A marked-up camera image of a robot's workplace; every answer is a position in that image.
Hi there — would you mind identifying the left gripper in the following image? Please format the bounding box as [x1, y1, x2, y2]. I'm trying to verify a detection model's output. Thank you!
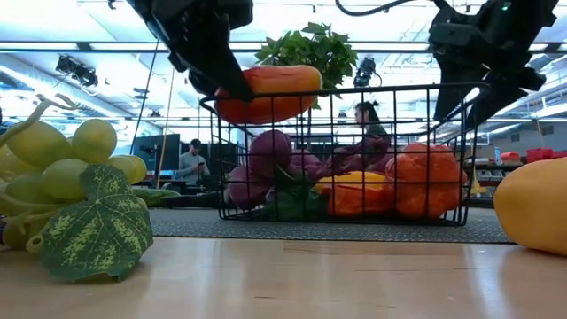
[126, 0, 254, 101]

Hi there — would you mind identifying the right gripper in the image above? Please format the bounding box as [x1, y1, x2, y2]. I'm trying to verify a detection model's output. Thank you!
[428, 0, 560, 129]

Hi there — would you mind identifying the red-orange mango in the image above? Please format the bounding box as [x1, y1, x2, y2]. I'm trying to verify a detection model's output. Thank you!
[214, 65, 324, 126]

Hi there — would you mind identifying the black wire basket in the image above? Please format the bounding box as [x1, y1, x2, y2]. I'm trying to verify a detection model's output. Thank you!
[198, 82, 490, 227]

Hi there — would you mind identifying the orange bell pepper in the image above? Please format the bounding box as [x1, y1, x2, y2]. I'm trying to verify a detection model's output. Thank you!
[384, 142, 469, 221]

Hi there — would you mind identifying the yellow lemon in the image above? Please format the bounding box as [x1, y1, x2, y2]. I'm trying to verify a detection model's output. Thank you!
[493, 157, 567, 258]

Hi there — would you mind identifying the green grape bunch with leaf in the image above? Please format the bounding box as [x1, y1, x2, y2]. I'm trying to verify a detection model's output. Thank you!
[0, 92, 155, 284]

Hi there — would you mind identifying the yellow oblong fruit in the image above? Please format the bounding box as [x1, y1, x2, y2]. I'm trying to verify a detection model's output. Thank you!
[312, 171, 386, 194]

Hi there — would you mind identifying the black monitor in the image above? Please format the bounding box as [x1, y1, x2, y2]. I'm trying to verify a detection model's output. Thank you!
[131, 134, 181, 172]

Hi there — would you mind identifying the storage shelf with small bins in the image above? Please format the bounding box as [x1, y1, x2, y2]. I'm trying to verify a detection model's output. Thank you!
[462, 145, 567, 209]

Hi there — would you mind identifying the large red plastic bin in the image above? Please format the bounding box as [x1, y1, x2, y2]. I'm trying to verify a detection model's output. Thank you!
[525, 148, 555, 164]

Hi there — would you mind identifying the person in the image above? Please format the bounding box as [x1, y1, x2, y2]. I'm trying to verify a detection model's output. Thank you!
[175, 138, 212, 186]
[353, 100, 393, 139]

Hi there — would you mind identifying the green potted plant, black pot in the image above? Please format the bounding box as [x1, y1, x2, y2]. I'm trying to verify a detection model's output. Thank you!
[254, 21, 359, 110]

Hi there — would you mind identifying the light green chili pepper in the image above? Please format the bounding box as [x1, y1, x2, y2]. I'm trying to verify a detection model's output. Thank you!
[131, 187, 182, 208]

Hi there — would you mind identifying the orange carrot with green top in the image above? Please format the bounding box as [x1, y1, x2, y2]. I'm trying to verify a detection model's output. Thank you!
[260, 170, 391, 222]

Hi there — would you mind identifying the grey woven placemat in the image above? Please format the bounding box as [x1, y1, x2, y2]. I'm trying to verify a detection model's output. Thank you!
[148, 206, 510, 244]

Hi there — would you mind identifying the yellow hanging rope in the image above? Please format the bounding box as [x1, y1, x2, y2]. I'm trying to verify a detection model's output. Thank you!
[155, 66, 177, 191]

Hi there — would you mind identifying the black hanging cable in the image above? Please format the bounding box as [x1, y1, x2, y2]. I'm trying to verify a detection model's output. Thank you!
[130, 40, 160, 154]

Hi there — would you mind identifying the yellow string with clamp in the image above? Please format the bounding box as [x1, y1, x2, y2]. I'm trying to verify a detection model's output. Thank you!
[469, 166, 487, 196]

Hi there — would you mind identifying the black ceiling camera with cable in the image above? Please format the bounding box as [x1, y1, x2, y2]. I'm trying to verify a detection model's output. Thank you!
[353, 56, 383, 89]

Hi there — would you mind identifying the black metal rig frame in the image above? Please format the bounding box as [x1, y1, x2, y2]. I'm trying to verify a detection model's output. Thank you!
[132, 193, 504, 210]

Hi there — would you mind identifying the black double ceiling camera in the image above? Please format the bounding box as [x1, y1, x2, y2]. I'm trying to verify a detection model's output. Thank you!
[55, 55, 99, 89]

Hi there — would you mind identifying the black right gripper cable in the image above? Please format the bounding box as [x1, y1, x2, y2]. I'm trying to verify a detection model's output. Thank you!
[334, 0, 439, 18]

